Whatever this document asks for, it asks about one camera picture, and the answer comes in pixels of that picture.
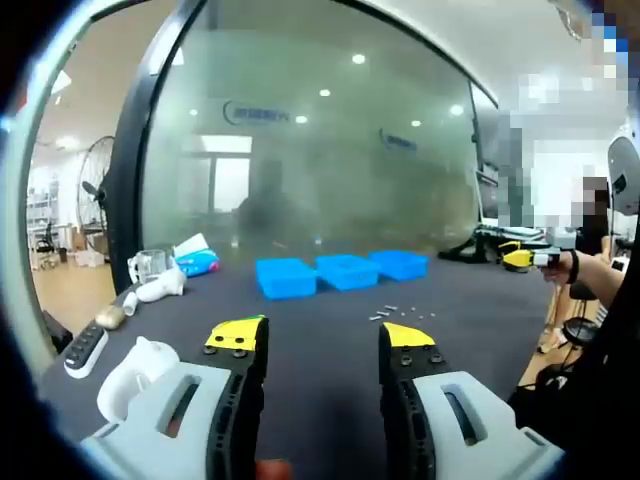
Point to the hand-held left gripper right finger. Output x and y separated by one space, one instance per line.
505 455

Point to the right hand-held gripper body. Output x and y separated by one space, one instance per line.
549 259

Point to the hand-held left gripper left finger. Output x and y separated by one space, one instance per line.
140 450

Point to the blue plastic bin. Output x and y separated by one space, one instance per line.
285 280
400 265
347 274

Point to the screws nuts washers group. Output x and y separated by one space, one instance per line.
378 315

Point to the person's right hand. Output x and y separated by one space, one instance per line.
559 272

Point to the person's left hand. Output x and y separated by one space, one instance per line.
272 471

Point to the black equipment stand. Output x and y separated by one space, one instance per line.
467 247

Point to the black stool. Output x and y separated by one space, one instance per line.
583 290
580 328

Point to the computer monitor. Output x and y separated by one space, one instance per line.
489 195

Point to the large white plastic object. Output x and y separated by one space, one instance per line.
137 367

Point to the large dark screen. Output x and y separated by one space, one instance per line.
487 140

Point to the white round device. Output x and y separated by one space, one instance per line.
622 170

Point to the beige lumpy object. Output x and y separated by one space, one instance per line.
110 317

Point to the small white cylinder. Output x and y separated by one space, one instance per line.
130 302

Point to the white curved plastic object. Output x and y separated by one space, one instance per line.
160 290

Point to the clear glass mug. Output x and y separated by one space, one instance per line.
150 265

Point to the blue floral tissue pack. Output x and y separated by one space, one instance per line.
200 262

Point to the cardboard box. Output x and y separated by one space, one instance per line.
78 239

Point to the black office chair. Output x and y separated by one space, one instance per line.
47 242

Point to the white storage shelves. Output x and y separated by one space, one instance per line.
42 210

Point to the standing floor fan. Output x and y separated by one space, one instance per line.
91 189

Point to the black wall frame post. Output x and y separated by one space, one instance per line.
130 150

